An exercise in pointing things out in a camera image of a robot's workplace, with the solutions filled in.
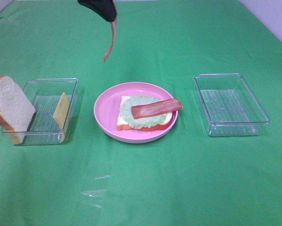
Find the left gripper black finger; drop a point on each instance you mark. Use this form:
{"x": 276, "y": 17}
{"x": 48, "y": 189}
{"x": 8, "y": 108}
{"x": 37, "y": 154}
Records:
{"x": 104, "y": 8}

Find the bacon strip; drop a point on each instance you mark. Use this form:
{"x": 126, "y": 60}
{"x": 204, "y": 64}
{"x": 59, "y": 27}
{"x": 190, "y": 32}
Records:
{"x": 110, "y": 48}
{"x": 156, "y": 108}

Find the green lettuce leaf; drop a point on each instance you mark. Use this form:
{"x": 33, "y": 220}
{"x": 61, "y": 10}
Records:
{"x": 129, "y": 113}

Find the yellow cheese slice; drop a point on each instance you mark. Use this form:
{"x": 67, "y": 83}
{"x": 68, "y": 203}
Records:
{"x": 60, "y": 114}

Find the toast bread slice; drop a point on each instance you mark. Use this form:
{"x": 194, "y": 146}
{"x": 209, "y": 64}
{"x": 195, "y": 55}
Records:
{"x": 16, "y": 111}
{"x": 122, "y": 124}

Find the left clear plastic tray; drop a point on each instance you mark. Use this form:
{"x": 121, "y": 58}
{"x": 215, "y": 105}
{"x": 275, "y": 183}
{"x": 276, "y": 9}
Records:
{"x": 45, "y": 94}

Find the clear plastic tray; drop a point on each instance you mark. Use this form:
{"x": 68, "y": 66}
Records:
{"x": 228, "y": 106}
{"x": 45, "y": 94}

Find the pink round plate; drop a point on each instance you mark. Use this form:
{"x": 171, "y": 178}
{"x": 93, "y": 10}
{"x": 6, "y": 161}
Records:
{"x": 107, "y": 107}

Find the right clear plastic tray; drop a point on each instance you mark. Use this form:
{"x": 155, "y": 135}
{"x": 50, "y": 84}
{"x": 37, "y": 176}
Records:
{"x": 228, "y": 106}

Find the clear tape strip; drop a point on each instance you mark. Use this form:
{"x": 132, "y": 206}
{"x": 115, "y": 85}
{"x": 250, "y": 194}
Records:
{"x": 94, "y": 188}

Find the green tablecloth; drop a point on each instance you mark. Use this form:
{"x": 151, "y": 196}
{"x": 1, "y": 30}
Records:
{"x": 186, "y": 178}

